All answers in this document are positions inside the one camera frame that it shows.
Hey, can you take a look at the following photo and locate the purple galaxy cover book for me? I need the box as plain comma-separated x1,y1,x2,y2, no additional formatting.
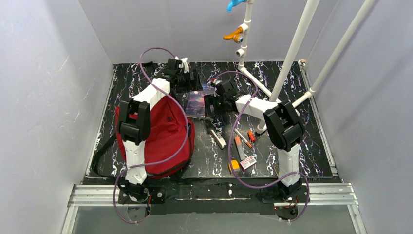
185,83,214,120

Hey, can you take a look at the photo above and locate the red student backpack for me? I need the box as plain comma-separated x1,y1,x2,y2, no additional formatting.
125,97,195,184

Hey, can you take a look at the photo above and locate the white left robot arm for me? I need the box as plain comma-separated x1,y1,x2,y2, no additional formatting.
115,57,203,185

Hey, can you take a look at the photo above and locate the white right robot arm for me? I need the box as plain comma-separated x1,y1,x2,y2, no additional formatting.
204,80,305,189

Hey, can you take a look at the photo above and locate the thin orange tip pen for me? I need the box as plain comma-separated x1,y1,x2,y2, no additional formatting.
234,128,253,149

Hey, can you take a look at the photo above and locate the small orange red marker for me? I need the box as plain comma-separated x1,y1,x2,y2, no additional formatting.
248,130,256,143

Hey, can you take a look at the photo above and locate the orange pipe valve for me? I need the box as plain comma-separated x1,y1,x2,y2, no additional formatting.
223,27,244,44

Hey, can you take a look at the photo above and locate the red white eraser box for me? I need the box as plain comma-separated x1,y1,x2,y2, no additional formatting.
240,156,257,170

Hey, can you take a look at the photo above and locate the blue pipe valve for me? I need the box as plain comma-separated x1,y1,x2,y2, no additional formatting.
226,0,247,12

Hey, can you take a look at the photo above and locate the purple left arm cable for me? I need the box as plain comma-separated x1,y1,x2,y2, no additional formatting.
113,47,191,225

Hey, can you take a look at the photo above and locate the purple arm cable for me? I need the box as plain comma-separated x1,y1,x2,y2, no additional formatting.
211,71,310,223
113,47,191,225

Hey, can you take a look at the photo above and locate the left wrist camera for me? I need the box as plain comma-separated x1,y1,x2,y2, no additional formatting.
179,58,189,73

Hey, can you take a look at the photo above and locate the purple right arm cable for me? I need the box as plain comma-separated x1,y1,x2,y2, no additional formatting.
211,71,310,223

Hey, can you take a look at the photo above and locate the white PVC pipe frame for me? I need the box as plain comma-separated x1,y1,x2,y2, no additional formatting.
235,0,377,135

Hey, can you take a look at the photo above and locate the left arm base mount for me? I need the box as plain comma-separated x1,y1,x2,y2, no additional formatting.
116,181,166,222

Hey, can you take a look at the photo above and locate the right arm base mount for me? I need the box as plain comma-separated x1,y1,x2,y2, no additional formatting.
257,182,310,222

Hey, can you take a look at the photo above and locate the aluminium front rail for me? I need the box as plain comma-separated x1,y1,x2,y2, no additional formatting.
61,183,367,234

